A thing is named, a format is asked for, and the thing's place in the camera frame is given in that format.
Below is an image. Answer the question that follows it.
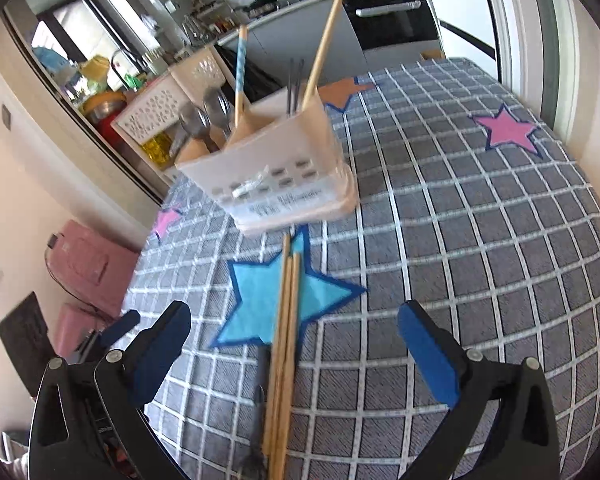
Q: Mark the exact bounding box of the white refrigerator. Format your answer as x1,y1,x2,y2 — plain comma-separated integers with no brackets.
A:
431,0,498,79

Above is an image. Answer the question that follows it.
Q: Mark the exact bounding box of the black wok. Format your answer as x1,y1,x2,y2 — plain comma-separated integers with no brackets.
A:
240,0,279,20

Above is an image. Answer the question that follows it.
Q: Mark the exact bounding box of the black handled clear spoon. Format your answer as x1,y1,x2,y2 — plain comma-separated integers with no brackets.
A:
178,102,220,153
204,87,234,138

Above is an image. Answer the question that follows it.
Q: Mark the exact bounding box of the yellow bowl stack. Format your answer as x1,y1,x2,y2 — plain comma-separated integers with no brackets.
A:
81,91,126,126

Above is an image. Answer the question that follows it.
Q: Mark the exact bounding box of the plain wooden chopstick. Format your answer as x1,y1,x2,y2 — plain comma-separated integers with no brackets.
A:
301,0,341,110

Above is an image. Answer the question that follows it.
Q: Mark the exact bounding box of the pink plastic stool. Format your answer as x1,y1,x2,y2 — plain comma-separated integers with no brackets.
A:
52,304,106,358

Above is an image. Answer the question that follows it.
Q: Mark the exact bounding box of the black built-in oven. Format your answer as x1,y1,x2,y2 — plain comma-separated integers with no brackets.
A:
342,0,439,51

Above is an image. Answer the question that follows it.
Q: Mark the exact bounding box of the checkered grey tablecloth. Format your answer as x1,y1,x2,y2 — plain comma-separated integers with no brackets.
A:
124,58,600,479

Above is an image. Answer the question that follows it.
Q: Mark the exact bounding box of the small cardboard box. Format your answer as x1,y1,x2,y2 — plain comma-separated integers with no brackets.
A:
420,49,445,61

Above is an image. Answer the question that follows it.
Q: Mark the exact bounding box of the beige plastic storage cart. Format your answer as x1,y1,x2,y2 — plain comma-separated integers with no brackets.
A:
111,46,235,180

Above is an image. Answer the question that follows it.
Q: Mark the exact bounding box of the pink folding stool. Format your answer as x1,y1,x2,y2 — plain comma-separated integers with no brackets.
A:
44,220,140,318

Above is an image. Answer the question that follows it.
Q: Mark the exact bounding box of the beige utensil holder caddy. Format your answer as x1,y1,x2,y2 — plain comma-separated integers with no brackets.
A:
175,90,358,235

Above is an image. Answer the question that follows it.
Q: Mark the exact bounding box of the black hanging bag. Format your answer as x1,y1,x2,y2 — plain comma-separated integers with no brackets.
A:
215,46,282,103

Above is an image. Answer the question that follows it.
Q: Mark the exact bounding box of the blue patterned wooden chopstick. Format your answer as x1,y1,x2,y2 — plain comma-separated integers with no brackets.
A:
234,25,248,127

